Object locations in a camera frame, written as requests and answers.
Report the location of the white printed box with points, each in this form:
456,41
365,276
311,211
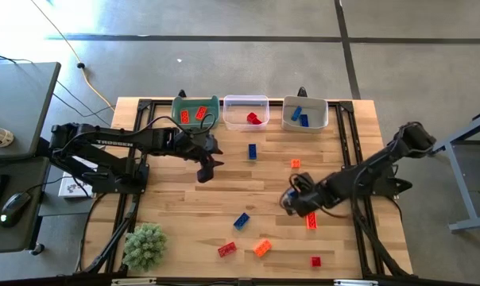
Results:
73,190

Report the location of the small orange toy brick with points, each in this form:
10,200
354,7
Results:
295,163

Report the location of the white plastic bin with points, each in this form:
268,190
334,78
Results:
317,119

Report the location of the black clamp knob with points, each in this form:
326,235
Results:
182,93
302,91

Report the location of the black aluminium table frame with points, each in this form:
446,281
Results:
162,102

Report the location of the clear plastic bin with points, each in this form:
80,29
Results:
236,119

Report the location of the green artificial plant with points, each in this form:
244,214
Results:
144,247

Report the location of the green plastic bin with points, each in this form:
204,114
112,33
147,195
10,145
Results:
195,125

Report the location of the small red toy brick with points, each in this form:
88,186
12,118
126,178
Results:
315,261
250,115

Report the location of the grey-blue metal table frame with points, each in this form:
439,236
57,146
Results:
462,178

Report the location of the left arm's gripper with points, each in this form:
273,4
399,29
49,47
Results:
190,145

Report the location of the dark grey desk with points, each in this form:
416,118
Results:
13,171

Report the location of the black computer mouse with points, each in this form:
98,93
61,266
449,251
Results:
14,208

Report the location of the right arm's gripper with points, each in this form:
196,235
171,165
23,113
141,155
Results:
308,197

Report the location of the black caster wheel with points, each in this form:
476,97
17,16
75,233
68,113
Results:
37,249

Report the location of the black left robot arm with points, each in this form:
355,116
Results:
113,142

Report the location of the silver metal bracket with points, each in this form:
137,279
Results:
355,282
133,281

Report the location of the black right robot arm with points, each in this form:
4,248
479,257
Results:
375,165

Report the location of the light grey desk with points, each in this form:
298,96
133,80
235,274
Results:
17,103

